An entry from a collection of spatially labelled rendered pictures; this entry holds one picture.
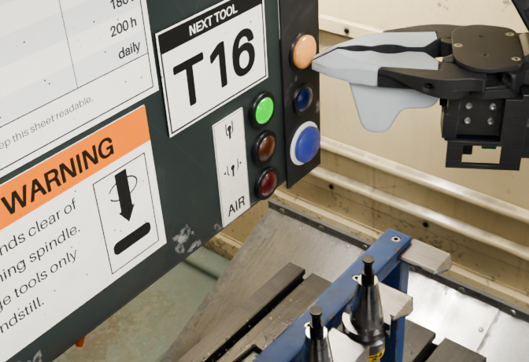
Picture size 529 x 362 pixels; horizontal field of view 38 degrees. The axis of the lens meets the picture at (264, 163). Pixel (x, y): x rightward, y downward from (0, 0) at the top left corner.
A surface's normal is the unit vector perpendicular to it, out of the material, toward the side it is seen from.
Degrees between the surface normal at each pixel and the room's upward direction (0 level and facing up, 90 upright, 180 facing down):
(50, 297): 90
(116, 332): 0
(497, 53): 0
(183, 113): 90
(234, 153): 90
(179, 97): 90
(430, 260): 0
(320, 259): 24
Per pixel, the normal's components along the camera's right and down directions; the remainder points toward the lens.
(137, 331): -0.05, -0.83
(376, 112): -0.21, 0.55
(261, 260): -0.30, -0.57
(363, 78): -0.52, 0.49
